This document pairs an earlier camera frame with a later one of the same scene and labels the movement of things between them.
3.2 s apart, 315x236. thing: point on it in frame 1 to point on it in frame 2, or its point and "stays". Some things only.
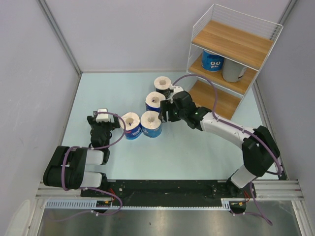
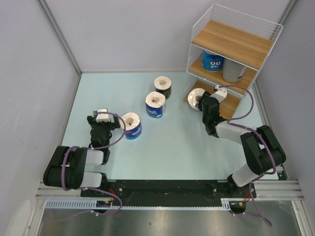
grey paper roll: (233, 72) stays
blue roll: (151, 124) to (194, 95)
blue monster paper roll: (211, 62) stays
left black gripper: (92, 121) stays
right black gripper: (165, 106) to (206, 93)
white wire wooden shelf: (227, 47) stays
